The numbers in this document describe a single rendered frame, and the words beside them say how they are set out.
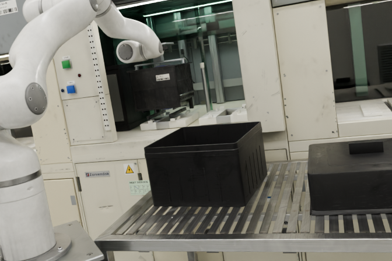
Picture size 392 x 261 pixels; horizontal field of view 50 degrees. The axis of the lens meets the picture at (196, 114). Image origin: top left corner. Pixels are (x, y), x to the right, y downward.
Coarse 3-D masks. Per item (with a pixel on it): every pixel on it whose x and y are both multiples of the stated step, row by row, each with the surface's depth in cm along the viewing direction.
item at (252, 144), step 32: (192, 128) 141; (224, 128) 137; (256, 128) 126; (160, 160) 117; (192, 160) 113; (224, 160) 109; (256, 160) 123; (160, 192) 119; (192, 192) 115; (224, 192) 111
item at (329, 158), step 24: (312, 144) 123; (336, 144) 119; (360, 144) 106; (384, 144) 112; (312, 168) 101; (336, 168) 98; (360, 168) 96; (384, 168) 93; (312, 192) 98; (336, 192) 96; (360, 192) 95; (384, 192) 94
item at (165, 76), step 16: (144, 64) 189; (176, 64) 175; (144, 80) 180; (160, 80) 178; (176, 80) 176; (144, 96) 182; (160, 96) 179; (176, 96) 177; (192, 96) 194; (160, 112) 196; (176, 112) 186
